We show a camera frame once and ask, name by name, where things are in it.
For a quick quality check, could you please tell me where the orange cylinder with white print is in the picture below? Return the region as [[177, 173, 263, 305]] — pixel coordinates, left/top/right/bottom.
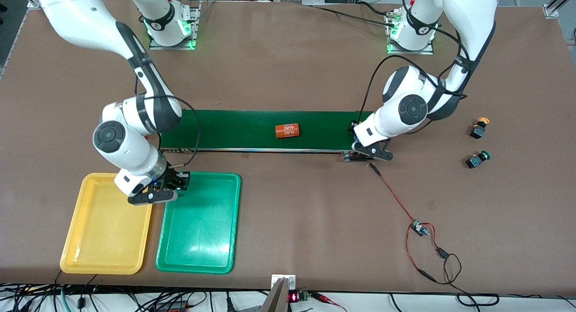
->
[[275, 123, 301, 139]]

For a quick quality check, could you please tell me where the green conveyor belt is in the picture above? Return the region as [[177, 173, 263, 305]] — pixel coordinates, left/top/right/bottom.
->
[[157, 109, 382, 162]]

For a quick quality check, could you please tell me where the green plastic tray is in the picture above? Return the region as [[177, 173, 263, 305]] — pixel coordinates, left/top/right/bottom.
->
[[156, 171, 242, 274]]

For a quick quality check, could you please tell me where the yellow plastic tray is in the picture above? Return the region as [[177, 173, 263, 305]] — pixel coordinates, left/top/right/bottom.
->
[[60, 172, 157, 275]]

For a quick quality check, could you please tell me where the red alligator clip lead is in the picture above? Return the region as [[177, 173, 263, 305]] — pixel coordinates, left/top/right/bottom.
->
[[310, 292, 347, 312]]

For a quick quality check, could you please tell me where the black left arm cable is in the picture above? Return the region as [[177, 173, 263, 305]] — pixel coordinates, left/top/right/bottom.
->
[[358, 0, 471, 123]]

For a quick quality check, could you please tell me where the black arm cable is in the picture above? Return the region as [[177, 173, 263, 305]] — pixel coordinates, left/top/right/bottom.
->
[[358, 0, 471, 123], [134, 67, 201, 168]]

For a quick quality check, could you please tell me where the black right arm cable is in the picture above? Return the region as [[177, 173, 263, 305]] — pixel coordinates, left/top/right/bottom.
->
[[134, 67, 201, 168]]

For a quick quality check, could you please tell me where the red black conveyor wire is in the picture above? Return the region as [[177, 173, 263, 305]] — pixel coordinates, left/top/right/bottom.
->
[[369, 163, 421, 227]]

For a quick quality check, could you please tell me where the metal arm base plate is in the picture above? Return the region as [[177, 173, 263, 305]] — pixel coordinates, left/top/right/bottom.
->
[[149, 1, 198, 50], [386, 10, 435, 55]]

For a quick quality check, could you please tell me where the black table cable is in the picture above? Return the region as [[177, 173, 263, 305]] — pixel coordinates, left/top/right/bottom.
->
[[310, 0, 399, 30]]

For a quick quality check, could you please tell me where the tangled black cable bundle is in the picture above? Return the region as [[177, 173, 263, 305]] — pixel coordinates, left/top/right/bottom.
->
[[0, 283, 270, 312]]

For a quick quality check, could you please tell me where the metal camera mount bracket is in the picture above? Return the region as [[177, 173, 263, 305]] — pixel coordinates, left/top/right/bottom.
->
[[260, 275, 296, 312]]

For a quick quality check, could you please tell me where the red black supply wire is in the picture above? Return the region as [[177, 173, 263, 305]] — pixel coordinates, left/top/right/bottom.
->
[[405, 222, 500, 309]]

